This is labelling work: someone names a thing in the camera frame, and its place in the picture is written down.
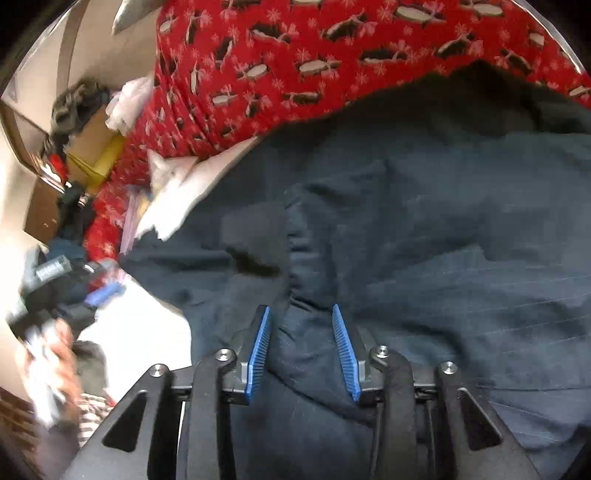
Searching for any dark navy large garment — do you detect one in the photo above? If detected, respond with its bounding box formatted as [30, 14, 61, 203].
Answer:
[122, 62, 590, 479]

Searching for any cardboard box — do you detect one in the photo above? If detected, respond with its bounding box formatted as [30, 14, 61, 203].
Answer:
[65, 106, 125, 194]

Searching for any white crumpled cloth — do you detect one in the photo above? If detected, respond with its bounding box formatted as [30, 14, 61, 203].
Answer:
[135, 137, 260, 242]

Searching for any red penguin print duvet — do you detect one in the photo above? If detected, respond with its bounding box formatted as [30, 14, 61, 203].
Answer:
[83, 1, 590, 259]

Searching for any white mattress sheet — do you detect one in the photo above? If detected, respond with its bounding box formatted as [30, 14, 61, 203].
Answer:
[79, 275, 191, 401]

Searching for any grey pillow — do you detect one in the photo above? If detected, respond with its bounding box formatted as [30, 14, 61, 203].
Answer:
[111, 0, 165, 35]

